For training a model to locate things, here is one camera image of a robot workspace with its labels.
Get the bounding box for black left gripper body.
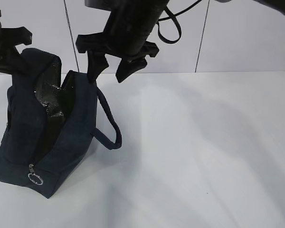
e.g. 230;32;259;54
0;10;32;74

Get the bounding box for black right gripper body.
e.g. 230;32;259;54
85;0;159;56

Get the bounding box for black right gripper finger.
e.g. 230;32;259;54
87;50;109;82
115;57;147;83

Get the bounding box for dark blue lunch bag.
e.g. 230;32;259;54
0;48;122;198

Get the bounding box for green cucumber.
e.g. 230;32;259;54
61;78;75;118

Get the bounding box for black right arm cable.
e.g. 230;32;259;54
156;0;202;44

